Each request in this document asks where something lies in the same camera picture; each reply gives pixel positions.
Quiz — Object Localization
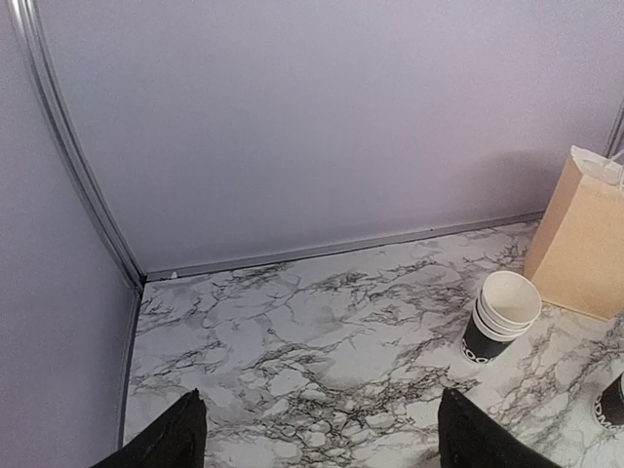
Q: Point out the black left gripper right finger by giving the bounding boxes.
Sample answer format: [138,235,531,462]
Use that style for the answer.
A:
[438,388,559,468]

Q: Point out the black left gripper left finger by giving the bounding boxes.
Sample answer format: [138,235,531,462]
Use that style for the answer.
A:
[93,389,207,468]

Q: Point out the stack of black paper cups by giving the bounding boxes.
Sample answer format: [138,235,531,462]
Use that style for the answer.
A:
[460,271,542,365]

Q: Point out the brown paper takeout bag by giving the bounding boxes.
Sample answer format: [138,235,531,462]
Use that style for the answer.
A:
[524,146,623,321]

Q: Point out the black cup holding straws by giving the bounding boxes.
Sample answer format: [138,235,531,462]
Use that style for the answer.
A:
[593,373,624,429]

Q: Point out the left aluminium corner post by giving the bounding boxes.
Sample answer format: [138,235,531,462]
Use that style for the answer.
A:
[7,1,145,292]

